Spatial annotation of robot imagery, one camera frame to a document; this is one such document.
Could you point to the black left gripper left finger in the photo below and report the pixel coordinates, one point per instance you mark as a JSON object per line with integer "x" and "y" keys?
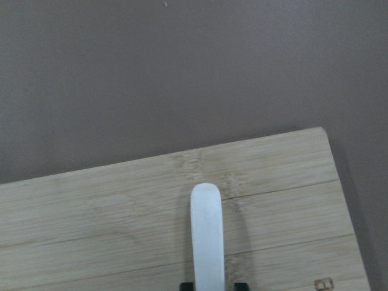
{"x": 186, "y": 286}

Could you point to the bamboo cutting board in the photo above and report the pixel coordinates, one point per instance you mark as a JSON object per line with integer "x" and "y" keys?
{"x": 126, "y": 226}

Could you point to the white ceramic spoon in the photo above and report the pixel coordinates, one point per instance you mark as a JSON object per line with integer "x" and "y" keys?
{"x": 207, "y": 237}

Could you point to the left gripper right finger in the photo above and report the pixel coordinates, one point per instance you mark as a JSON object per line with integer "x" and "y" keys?
{"x": 239, "y": 286}

